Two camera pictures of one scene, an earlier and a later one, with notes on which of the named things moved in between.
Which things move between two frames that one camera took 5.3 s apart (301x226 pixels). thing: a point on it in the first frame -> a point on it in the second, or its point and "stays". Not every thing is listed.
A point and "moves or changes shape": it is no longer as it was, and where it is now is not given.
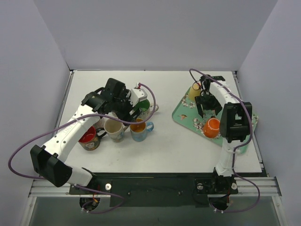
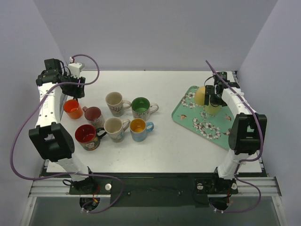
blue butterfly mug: (138, 132) stays
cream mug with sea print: (115, 128) stays
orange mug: (211, 127) -> (72, 108)
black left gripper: (130, 110) -> (74, 89)
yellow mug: (194, 91) moves or changes shape
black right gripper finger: (200, 109) -> (208, 92)
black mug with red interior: (91, 140) stays
